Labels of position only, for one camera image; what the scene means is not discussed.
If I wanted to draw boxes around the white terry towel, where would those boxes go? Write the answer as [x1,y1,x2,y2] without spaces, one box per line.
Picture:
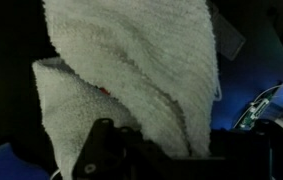
[32,0,220,180]

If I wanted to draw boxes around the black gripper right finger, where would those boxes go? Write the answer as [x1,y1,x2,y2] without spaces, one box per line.
[214,120,283,180]

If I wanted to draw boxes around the white cord loop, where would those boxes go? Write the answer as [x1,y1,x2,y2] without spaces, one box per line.
[49,167,62,180]

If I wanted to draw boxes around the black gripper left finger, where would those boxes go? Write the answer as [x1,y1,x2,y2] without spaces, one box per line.
[71,117,142,180]

